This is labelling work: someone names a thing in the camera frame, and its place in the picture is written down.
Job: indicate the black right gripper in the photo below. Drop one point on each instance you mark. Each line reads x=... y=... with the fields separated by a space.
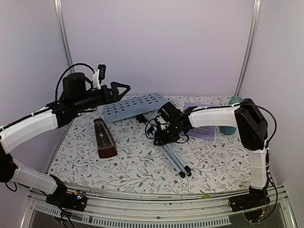
x=161 y=137

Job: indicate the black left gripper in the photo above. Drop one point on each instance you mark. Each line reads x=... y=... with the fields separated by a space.
x=115 y=91

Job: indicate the light blue music stand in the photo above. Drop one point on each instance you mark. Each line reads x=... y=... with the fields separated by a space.
x=137 y=107

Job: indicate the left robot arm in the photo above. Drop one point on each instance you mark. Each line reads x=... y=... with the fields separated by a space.
x=79 y=95

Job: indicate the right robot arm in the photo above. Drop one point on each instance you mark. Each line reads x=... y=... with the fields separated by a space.
x=245 y=116

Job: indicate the floral patterned table mat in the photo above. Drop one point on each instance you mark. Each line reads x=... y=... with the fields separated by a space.
x=217 y=166

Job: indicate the purple sheet music page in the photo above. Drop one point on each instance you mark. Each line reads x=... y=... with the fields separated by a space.
x=202 y=130

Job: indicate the brown wooden metronome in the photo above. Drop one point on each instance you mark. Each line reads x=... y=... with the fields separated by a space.
x=106 y=145

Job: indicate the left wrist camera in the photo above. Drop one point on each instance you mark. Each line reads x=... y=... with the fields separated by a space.
x=98 y=76

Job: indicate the aluminium base frame rail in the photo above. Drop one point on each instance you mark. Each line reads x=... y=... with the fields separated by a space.
x=118 y=209

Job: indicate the left aluminium frame post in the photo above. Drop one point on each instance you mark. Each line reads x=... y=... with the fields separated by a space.
x=62 y=31

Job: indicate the aluminium frame post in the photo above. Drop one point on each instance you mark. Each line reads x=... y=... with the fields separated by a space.
x=62 y=31
x=250 y=42

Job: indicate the right aluminium frame post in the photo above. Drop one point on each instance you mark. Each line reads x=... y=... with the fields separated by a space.
x=250 y=42

